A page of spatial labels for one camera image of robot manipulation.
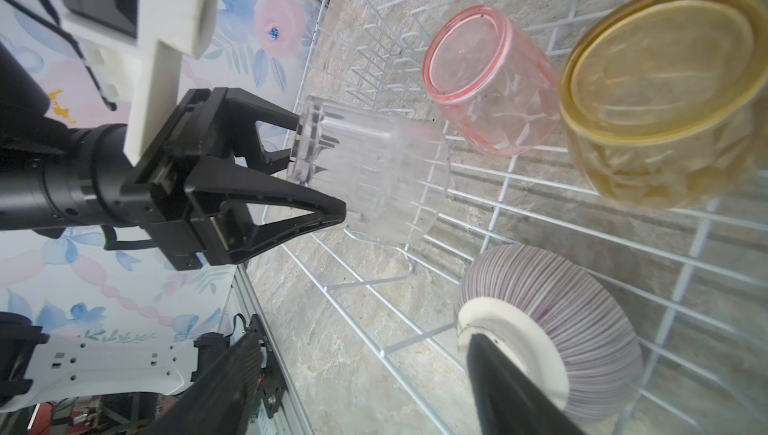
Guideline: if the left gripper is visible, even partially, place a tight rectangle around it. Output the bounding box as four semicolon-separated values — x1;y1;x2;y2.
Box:
122;88;347;270

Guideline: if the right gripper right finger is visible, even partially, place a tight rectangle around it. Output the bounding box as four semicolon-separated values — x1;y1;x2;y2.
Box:
467;334;583;435

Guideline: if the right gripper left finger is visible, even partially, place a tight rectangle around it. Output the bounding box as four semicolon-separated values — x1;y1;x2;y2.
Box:
144;331;262;434

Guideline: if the white ceramic bowl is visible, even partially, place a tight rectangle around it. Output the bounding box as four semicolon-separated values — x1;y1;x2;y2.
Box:
454;244;643;425

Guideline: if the clear glass cup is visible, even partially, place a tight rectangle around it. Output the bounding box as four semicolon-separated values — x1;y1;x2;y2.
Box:
287;96;450;245

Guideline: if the white wire dish rack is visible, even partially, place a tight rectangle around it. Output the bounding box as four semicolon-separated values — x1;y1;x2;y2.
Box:
248;0;767;434

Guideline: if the pink glass cup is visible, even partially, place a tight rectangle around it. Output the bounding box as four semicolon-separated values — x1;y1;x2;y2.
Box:
421;5;561;157

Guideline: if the yellow glass cup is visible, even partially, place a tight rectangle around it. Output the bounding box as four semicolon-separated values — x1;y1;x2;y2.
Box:
559;0;767;209

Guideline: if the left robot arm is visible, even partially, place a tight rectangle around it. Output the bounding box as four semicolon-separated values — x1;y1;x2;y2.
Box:
1;51;347;412

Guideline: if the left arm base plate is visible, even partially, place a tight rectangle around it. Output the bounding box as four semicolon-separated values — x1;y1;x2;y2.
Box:
248;314;287;419

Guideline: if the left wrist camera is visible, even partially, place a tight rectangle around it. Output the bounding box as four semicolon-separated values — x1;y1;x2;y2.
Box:
61;0;219;164

